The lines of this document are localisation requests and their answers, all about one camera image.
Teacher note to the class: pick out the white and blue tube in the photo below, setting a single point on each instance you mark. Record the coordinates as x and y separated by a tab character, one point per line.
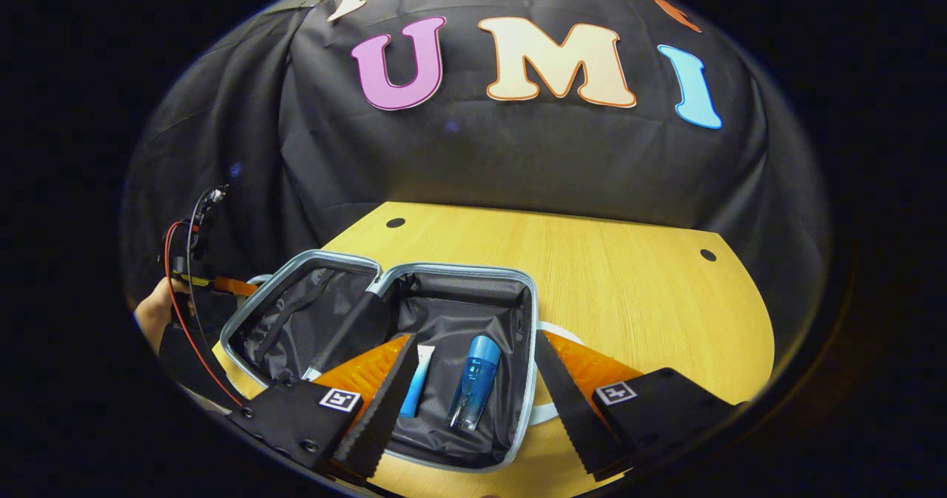
414	387

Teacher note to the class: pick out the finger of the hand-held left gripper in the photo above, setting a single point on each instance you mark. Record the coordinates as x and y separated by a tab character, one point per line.
235	286

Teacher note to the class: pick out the black backdrop cloth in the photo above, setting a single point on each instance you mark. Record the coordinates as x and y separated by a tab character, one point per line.
481	150

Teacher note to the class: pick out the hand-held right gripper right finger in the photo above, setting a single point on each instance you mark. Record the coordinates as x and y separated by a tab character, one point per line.
566	402

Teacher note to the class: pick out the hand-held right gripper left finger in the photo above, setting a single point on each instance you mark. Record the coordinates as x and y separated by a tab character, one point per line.
385	409

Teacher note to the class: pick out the blue glass bottle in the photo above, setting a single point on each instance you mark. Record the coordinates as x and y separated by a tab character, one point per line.
473	383

